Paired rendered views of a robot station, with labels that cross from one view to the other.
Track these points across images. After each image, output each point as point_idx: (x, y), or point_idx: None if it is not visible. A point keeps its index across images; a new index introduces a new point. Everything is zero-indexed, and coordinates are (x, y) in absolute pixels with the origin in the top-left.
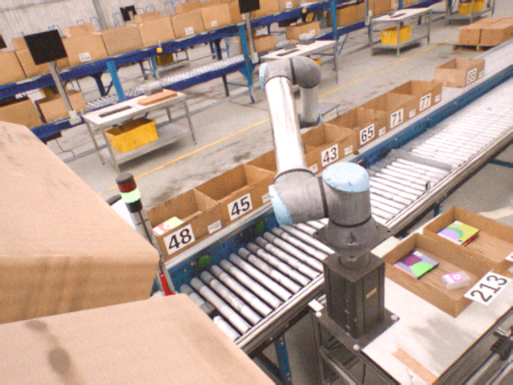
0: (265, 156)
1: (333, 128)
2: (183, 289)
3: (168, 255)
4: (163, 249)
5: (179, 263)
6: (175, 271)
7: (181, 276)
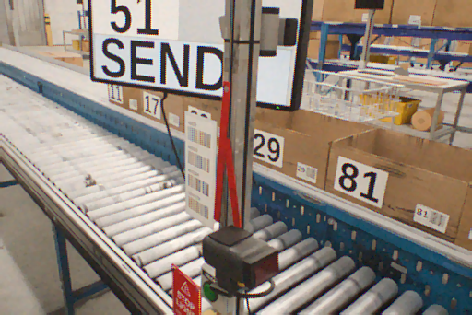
0: None
1: None
2: (430, 309)
3: (467, 239)
4: (466, 216)
5: (464, 263)
6: (453, 274)
7: (457, 295)
